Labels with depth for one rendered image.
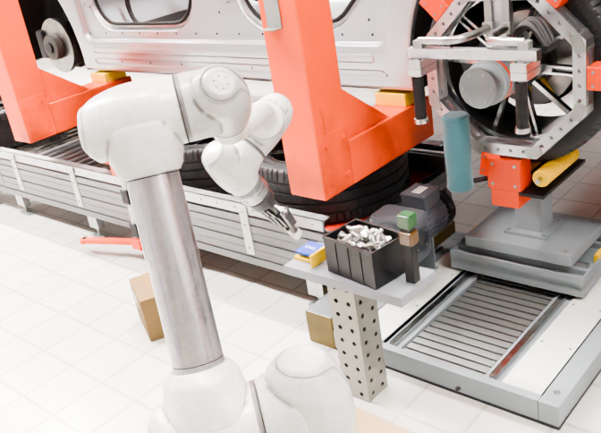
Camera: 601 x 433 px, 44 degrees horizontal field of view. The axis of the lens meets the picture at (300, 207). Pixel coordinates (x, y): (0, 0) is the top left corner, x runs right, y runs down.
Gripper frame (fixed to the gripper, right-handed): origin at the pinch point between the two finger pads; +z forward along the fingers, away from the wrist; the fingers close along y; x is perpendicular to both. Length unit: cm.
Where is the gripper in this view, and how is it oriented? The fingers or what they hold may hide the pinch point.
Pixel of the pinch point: (292, 230)
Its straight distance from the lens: 217.9
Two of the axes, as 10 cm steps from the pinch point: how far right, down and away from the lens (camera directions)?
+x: 4.4, -8.4, 3.1
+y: 7.5, 1.6, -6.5
